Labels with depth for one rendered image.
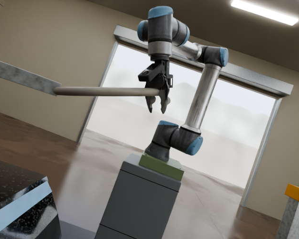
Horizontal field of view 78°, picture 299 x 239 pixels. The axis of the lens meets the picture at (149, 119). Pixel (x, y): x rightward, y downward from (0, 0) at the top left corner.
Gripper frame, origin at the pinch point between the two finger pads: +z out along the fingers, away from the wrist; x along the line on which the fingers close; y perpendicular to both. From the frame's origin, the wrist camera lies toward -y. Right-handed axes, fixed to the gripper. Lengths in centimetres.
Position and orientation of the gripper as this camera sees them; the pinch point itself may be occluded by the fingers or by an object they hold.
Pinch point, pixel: (155, 110)
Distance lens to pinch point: 71.2
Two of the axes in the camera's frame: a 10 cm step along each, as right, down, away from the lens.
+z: -0.1, 9.9, 1.6
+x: -8.5, -0.9, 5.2
